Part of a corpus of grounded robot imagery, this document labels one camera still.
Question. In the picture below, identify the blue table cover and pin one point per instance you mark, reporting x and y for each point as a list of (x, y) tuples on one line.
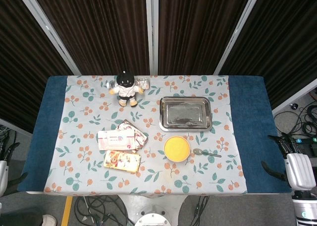
[(255, 136)]

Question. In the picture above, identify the yellow snack package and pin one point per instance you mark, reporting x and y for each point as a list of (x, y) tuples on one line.
[(121, 161)]

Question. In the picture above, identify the orange paper bowl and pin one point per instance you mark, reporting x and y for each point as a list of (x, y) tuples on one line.
[(177, 159)]

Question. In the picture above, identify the white shoe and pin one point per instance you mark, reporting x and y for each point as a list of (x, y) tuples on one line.
[(49, 220)]

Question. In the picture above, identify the silver foil blister pack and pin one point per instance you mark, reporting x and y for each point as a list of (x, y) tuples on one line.
[(144, 83), (111, 84)]

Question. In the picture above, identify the floral tablecloth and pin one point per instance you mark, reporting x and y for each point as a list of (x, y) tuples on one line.
[(148, 181)]

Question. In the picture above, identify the black numbered power strip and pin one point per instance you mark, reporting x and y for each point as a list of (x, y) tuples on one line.
[(305, 140)]

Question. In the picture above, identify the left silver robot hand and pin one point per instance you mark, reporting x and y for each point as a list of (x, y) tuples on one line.
[(3, 176)]

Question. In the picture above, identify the white wet wipes pack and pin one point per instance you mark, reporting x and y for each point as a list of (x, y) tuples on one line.
[(115, 139)]

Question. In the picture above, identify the stainless steel tray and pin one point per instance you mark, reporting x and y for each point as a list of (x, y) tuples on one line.
[(185, 114)]

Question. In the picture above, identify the black caster wheel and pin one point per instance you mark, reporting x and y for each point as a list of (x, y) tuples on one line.
[(294, 106)]

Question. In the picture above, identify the grey metal spoon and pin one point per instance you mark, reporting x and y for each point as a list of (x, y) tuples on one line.
[(197, 151)]

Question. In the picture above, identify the dark pleated partition panel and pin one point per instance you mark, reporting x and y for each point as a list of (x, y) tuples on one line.
[(198, 25), (19, 62), (99, 25), (284, 50)]

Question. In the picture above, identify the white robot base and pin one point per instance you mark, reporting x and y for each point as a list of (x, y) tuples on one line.
[(153, 217)]

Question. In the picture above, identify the black-headed plush doll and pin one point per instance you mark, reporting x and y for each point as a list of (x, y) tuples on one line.
[(125, 89)]

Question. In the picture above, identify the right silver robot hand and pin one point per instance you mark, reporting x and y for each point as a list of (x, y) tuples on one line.
[(298, 170)]

